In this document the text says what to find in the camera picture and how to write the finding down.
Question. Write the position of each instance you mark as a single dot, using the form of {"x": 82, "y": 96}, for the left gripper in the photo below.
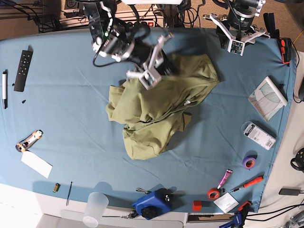
{"x": 235, "y": 30}

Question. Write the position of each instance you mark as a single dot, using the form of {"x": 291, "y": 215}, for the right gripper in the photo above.
{"x": 151, "y": 62}

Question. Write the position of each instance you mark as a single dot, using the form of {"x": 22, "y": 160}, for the green t-shirt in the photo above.
{"x": 151, "y": 117}

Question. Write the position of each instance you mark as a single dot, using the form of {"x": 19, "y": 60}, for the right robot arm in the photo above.
{"x": 124, "y": 42}

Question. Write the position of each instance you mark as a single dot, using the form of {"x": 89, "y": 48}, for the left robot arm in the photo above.
{"x": 244, "y": 6}

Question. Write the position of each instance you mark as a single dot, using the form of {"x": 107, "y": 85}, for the blue clamp top right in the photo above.
{"x": 269, "y": 21}

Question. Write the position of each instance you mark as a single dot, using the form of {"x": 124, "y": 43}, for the blue clamp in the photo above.
{"x": 238, "y": 220}
{"x": 269, "y": 21}

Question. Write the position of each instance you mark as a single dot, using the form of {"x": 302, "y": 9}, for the power strip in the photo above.
{"x": 153, "y": 23}

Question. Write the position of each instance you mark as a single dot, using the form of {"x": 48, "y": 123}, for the orange black clamp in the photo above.
{"x": 286, "y": 48}

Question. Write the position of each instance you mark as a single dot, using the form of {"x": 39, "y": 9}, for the clear plastic case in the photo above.
{"x": 259, "y": 136}

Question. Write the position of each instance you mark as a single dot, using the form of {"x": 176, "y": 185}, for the blue tablecloth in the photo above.
{"x": 66, "y": 97}

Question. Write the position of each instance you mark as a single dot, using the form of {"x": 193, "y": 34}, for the pink glue tube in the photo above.
{"x": 227, "y": 174}

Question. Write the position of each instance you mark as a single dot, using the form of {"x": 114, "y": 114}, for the black remote control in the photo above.
{"x": 23, "y": 69}

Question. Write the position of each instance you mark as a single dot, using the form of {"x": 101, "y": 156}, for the blue plastic device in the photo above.
{"x": 153, "y": 203}

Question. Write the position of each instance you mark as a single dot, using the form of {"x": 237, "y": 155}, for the purple tape roll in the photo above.
{"x": 249, "y": 162}

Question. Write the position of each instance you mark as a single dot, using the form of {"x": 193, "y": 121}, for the red tape roll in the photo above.
{"x": 213, "y": 194}

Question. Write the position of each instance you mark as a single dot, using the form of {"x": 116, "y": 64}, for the red block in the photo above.
{"x": 196, "y": 205}

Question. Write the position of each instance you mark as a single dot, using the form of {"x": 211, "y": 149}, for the clear plastic cup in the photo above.
{"x": 95, "y": 208}

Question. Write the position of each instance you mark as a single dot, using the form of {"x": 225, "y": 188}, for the white paper card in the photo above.
{"x": 36, "y": 163}

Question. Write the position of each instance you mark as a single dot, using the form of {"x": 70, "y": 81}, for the orange utility knife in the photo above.
{"x": 25, "y": 144}

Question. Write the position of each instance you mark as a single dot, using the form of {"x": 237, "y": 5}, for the white marker pen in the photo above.
{"x": 4, "y": 89}

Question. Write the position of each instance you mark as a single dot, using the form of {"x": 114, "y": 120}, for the white square card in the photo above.
{"x": 226, "y": 202}

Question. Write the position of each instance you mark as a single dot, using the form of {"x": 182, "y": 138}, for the small green battery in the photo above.
{"x": 56, "y": 187}

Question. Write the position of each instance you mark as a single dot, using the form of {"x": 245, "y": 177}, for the orange screwdriver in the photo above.
{"x": 249, "y": 183}

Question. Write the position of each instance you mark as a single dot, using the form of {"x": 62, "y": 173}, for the black tweezers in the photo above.
{"x": 69, "y": 192}

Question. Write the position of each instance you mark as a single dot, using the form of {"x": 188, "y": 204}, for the black power adapter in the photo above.
{"x": 289, "y": 192}

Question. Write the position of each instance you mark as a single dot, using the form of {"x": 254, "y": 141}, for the blue clamp bottom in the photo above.
{"x": 238, "y": 220}

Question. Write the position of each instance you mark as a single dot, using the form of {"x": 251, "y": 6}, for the keys on ring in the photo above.
{"x": 133, "y": 214}

